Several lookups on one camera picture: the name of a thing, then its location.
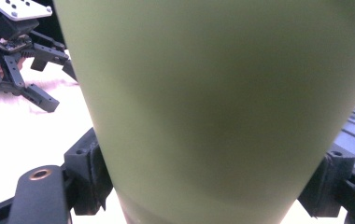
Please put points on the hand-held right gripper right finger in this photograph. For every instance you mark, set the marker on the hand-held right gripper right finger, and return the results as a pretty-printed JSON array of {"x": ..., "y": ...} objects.
[{"x": 328, "y": 183}]

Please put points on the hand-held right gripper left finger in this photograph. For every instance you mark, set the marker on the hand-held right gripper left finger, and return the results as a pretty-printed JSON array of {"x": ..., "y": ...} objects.
[{"x": 88, "y": 174}]

